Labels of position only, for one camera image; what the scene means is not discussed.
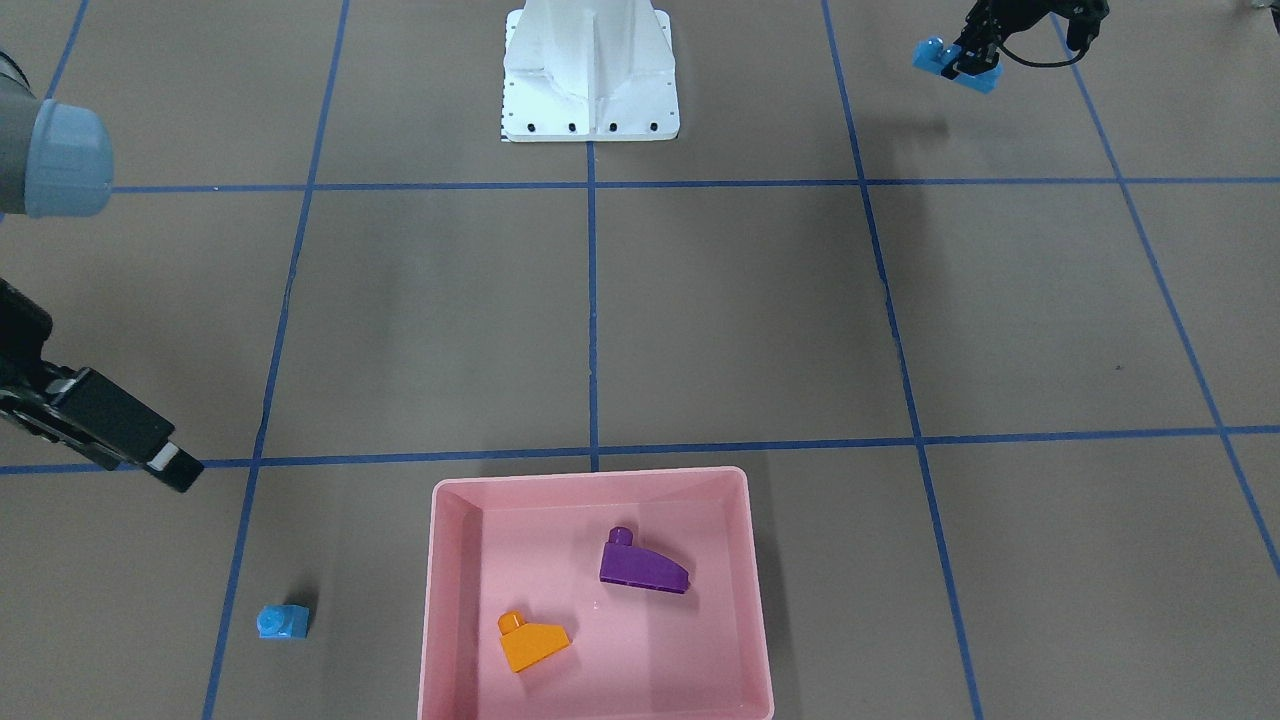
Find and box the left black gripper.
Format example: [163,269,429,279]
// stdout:
[943,1,1111,77]

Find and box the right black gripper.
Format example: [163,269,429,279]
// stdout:
[1,279,205,493]

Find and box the long blue block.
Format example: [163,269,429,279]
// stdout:
[911,36,1005,94]

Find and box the orange wedge block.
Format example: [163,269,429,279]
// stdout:
[497,610,572,673]

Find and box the purple wedge block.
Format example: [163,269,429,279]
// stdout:
[598,527,691,594]

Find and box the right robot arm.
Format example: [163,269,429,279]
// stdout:
[1,55,204,493]

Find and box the pink plastic box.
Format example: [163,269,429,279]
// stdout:
[417,466,774,719]

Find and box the small blue block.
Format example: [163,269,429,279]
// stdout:
[255,603,311,641]

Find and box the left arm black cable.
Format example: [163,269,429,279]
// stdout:
[1000,15,1091,69]

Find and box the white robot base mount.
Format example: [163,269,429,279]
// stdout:
[500,1,681,143]

